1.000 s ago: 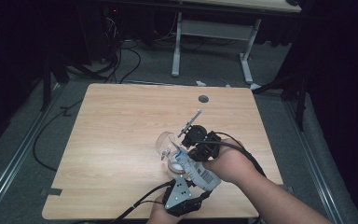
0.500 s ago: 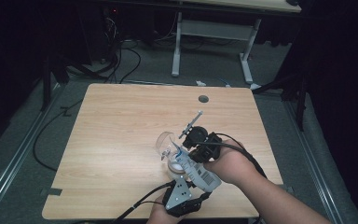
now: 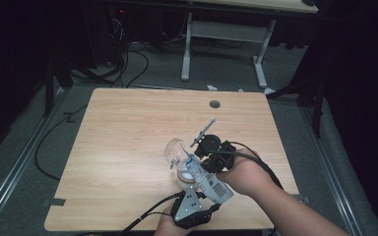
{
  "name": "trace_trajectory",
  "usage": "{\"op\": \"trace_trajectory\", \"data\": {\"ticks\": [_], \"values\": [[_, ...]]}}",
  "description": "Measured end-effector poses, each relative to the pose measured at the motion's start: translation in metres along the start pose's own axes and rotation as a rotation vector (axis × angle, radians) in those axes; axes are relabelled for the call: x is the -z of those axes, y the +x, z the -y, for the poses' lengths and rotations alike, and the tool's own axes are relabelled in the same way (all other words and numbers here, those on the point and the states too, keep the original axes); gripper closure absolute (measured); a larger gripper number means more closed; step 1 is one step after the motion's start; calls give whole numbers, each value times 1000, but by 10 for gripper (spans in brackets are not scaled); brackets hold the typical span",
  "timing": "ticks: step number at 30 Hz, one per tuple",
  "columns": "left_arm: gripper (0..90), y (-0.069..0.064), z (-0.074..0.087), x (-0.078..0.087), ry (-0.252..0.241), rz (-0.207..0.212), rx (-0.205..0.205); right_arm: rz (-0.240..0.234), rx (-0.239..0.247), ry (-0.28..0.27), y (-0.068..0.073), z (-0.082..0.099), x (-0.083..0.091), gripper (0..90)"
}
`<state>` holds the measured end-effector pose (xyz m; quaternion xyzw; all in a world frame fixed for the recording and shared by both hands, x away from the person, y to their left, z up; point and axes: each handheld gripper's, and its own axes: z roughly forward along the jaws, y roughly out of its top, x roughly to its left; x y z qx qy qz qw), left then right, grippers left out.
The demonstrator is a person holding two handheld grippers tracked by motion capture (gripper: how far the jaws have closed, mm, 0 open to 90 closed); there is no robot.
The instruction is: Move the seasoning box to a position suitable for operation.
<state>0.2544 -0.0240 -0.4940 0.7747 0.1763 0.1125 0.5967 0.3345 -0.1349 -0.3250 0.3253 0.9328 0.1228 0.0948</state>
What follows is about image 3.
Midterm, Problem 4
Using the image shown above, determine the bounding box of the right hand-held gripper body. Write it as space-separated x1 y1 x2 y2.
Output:
190 117 238 174

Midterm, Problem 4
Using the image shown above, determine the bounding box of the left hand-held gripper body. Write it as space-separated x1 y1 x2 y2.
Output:
170 188 212 230

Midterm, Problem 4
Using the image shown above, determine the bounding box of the white and blue pouch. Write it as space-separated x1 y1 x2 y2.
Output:
184 148 235 205

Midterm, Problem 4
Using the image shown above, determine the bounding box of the glass jar with hinged lid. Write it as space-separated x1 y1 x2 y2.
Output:
163 138 201 192

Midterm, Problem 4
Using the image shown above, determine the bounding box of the person's left hand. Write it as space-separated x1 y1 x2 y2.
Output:
153 204 195 236

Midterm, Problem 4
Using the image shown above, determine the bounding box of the person's right hand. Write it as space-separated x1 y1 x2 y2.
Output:
216 147 277 198

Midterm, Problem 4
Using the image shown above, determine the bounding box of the white powder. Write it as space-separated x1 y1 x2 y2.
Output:
180 170 196 184

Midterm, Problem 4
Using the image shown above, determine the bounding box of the black metal stand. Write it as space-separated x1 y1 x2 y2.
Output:
265 73 327 140
41 56 76 118

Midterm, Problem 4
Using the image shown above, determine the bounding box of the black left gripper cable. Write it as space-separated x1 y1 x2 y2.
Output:
116 191 185 236

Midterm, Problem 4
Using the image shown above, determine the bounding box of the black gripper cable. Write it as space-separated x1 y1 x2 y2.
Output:
210 141 284 191
116 191 185 236

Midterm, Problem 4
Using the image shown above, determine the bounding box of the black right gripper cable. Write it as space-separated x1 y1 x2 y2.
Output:
210 141 284 191

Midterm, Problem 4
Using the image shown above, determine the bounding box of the metal floor rail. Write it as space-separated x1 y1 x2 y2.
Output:
299 106 363 236
0 87 68 230

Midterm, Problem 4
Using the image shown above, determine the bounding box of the light desk with white frame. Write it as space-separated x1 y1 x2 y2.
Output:
180 0 319 96

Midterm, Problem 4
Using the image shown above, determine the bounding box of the black cable bundle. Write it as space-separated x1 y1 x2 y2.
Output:
107 8 151 89

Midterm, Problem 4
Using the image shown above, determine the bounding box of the black floor cable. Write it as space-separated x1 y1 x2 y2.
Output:
33 103 91 182

